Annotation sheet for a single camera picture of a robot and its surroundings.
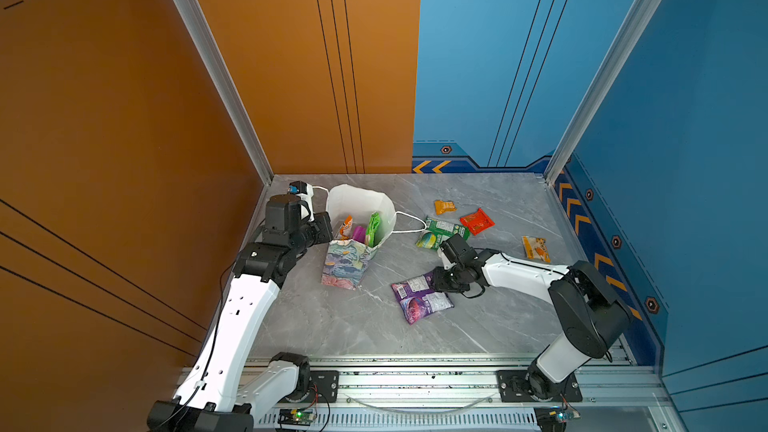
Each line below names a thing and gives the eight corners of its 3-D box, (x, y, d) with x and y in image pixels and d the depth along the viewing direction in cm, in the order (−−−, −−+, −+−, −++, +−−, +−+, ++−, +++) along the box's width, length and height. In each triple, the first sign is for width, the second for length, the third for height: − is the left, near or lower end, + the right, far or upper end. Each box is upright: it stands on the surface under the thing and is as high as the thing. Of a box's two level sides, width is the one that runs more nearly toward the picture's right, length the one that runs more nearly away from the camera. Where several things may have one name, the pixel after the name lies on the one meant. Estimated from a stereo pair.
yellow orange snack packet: (524, 258, 99) (526, 255, 97) (521, 239, 104) (524, 235, 102) (547, 262, 98) (550, 258, 96) (544, 242, 103) (547, 238, 101)
